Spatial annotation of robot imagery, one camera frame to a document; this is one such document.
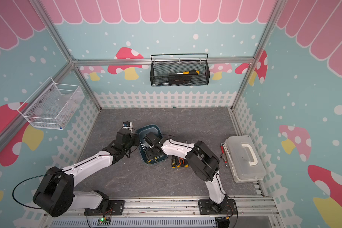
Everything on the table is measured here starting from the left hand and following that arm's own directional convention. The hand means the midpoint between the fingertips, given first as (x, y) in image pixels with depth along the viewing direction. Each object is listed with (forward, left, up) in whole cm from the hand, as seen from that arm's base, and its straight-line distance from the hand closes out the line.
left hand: (138, 136), depth 89 cm
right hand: (-7, -8, -9) cm, 14 cm away
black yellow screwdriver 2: (-13, -30, -9) cm, 34 cm away
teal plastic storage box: (+4, -1, 0) cm, 4 cm away
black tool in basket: (+27, -25, +24) cm, 44 cm away
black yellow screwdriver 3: (-12, -7, -10) cm, 17 cm away
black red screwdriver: (-12, -28, -9) cm, 32 cm away
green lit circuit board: (-43, +13, -14) cm, 48 cm away
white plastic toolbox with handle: (-16, -62, +1) cm, 64 cm away
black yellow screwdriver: (-12, -22, -10) cm, 27 cm away
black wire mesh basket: (+42, -12, +21) cm, 48 cm away
